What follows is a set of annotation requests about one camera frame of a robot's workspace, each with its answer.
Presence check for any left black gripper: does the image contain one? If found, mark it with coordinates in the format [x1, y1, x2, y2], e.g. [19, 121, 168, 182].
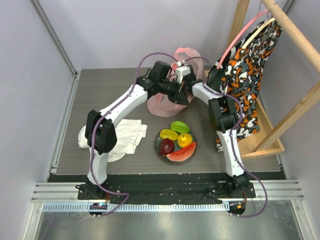
[158, 78, 189, 106]

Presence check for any green fake starfruit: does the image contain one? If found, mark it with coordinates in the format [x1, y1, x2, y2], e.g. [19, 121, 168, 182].
[170, 120, 190, 134]

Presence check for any yellow fake starfruit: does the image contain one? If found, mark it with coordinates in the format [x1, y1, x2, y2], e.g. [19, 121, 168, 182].
[159, 128, 179, 141]

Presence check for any red fake apple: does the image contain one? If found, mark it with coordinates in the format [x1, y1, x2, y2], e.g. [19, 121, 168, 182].
[159, 138, 175, 157]

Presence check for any fake watermelon slice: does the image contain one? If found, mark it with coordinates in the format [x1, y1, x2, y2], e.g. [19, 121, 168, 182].
[166, 142, 197, 163]

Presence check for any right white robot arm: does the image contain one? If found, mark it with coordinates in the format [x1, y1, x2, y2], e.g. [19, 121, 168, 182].
[175, 65, 249, 198]

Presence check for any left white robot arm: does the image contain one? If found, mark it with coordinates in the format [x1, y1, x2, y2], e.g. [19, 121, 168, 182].
[84, 60, 193, 200]

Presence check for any patterned orange black garment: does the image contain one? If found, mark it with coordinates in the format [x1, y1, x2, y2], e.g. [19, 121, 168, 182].
[207, 20, 283, 141]

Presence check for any blue ceramic plate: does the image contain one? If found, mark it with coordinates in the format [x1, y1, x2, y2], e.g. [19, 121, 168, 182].
[154, 126, 197, 165]

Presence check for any white cloth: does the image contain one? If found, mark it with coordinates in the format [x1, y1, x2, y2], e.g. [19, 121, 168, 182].
[76, 118, 148, 164]

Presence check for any pink clothes hanger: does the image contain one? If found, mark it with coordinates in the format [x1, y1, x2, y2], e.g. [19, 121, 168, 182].
[216, 10, 267, 69]

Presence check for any cream clothes hanger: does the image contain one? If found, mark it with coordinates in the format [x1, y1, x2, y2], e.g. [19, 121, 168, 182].
[242, 17, 276, 49]

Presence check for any wooden clothes rack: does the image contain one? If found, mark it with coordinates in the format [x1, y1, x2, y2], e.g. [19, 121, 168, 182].
[239, 0, 320, 159]

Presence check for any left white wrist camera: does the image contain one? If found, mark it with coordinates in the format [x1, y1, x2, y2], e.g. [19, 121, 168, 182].
[174, 61, 191, 84]

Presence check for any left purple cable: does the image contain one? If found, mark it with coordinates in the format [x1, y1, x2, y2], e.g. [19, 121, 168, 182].
[90, 51, 183, 217]

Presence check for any purple cable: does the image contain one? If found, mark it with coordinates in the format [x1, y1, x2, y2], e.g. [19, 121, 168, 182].
[182, 56, 269, 218]
[90, 51, 183, 217]

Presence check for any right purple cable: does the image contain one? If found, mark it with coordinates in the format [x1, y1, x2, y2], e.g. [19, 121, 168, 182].
[182, 56, 269, 218]

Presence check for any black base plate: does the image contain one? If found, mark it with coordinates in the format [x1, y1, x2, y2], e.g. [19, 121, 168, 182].
[76, 173, 256, 205]

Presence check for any aluminium rail frame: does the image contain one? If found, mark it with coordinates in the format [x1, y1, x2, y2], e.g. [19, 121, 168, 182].
[25, 68, 318, 240]

